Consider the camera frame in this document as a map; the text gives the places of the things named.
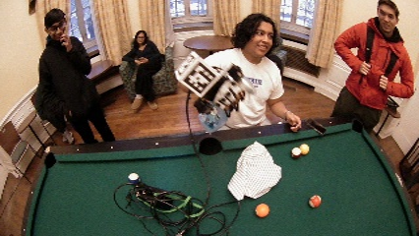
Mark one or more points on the window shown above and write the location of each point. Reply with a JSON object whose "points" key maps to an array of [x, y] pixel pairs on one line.
{"points": [[82, 19], [189, 8], [296, 13]]}

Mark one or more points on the wooden window bench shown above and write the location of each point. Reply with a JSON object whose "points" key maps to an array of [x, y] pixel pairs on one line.
{"points": [[101, 70]]}

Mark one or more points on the black flat object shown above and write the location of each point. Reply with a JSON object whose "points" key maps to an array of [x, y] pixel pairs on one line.
{"points": [[315, 126]]}

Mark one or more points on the dark red striped billiard ball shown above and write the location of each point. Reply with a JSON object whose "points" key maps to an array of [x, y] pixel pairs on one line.
{"points": [[295, 152]]}

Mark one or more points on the person in white t-shirt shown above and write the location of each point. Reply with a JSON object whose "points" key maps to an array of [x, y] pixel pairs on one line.
{"points": [[257, 88]]}

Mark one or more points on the light blue patterned object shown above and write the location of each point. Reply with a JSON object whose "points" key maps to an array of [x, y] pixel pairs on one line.
{"points": [[213, 120]]}

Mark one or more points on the blue striped billiard ball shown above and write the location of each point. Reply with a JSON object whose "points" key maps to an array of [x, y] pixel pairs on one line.
{"points": [[133, 178]]}

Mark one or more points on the yellow billiard ball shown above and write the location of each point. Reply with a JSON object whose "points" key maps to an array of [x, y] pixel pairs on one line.
{"points": [[303, 149]]}

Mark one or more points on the white striped cloth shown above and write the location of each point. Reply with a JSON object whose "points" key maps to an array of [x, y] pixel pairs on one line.
{"points": [[255, 173]]}

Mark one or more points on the white marker cube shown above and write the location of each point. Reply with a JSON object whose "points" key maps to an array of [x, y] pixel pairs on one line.
{"points": [[195, 77]]}

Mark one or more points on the round wooden table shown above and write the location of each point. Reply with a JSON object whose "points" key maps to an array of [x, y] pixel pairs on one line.
{"points": [[209, 42]]}

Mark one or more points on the dark wooden chair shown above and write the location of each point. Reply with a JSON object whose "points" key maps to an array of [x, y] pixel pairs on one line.
{"points": [[410, 164]]}

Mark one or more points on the dark wall picture frame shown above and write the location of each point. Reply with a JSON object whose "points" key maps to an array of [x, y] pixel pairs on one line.
{"points": [[32, 6]]}

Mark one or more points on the dark radiator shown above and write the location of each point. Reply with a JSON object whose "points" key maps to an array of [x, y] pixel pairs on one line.
{"points": [[300, 60]]}

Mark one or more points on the patterned armchair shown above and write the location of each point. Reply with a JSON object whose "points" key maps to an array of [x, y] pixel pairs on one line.
{"points": [[165, 78]]}

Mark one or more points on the green pool table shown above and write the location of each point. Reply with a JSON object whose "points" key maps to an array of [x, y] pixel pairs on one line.
{"points": [[331, 183]]}

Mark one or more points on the orange billiard ball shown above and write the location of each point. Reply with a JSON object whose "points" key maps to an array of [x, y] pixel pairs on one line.
{"points": [[262, 210]]}

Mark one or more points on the beige curtain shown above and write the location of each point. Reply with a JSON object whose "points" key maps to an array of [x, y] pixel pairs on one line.
{"points": [[153, 19], [226, 16], [54, 10], [266, 10], [113, 26], [323, 32]]}

